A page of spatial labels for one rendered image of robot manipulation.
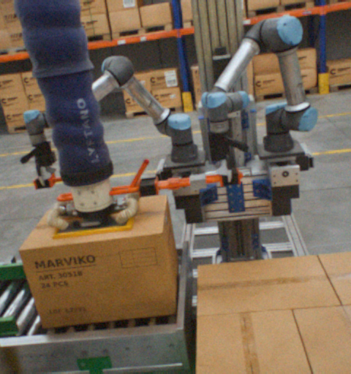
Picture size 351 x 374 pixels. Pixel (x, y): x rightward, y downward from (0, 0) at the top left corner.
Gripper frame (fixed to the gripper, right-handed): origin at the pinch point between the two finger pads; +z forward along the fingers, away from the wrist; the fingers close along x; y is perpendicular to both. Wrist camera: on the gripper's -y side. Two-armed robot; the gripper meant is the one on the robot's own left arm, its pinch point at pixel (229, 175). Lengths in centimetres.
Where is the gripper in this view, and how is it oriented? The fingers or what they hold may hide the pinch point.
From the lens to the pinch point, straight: 180.4
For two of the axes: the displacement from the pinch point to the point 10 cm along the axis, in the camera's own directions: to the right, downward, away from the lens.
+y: -9.9, 1.2, 0.8
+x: -0.3, 3.6, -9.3
